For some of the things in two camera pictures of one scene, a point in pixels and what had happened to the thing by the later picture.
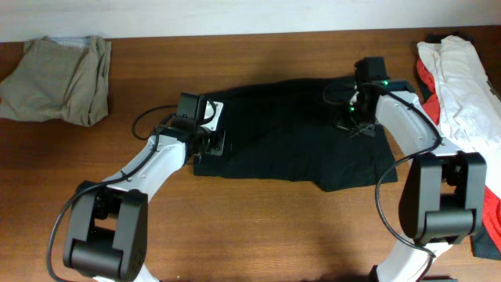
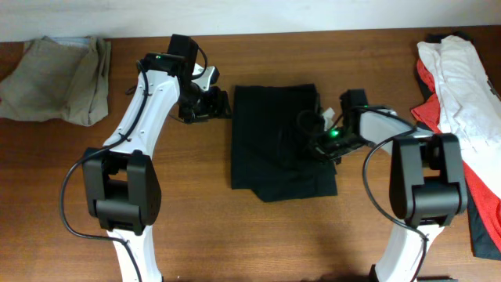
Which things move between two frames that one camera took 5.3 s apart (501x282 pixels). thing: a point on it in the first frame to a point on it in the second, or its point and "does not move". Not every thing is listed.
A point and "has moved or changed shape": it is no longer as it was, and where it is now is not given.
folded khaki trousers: x=51 y=81 does not move
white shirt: x=469 y=110 does not move
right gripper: x=369 y=129 to x=320 y=150
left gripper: x=217 y=146 to x=218 y=99
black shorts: x=286 y=130 has moved or changed shape
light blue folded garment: x=74 y=42 does not move
